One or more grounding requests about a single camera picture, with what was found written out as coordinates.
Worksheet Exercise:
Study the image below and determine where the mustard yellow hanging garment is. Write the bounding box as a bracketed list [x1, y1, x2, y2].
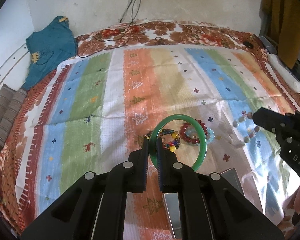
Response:
[262, 0, 300, 69]

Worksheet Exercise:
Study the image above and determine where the red beaded bracelet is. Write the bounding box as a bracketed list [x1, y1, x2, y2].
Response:
[179, 119, 209, 146]

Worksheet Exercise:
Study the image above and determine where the brown floral bedsheet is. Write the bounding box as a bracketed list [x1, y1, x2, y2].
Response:
[0, 21, 300, 238]

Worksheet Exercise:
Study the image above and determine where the green jade bangle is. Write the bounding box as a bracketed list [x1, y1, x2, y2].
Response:
[148, 114, 207, 171]

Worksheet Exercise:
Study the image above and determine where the striped colourful bed cloth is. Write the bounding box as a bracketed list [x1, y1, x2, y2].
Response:
[15, 45, 300, 232]

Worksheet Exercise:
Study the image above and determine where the white pearl beaded bracelet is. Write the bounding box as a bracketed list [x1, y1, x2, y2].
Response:
[232, 110, 261, 145]

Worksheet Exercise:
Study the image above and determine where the metal jewelry tin box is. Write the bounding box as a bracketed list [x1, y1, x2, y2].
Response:
[162, 168, 244, 239]

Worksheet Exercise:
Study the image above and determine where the light blue beaded bracelet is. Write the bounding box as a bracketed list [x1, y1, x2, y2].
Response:
[185, 126, 215, 144]

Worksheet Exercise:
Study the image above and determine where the teal blue garment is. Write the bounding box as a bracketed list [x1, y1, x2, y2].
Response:
[21, 16, 77, 90]

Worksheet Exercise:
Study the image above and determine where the yellow black beaded bracelet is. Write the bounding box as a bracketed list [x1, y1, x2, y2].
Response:
[143, 128, 182, 152]

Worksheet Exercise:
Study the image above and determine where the striped brown pillow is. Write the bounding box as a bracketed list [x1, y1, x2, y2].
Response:
[0, 84, 27, 151]

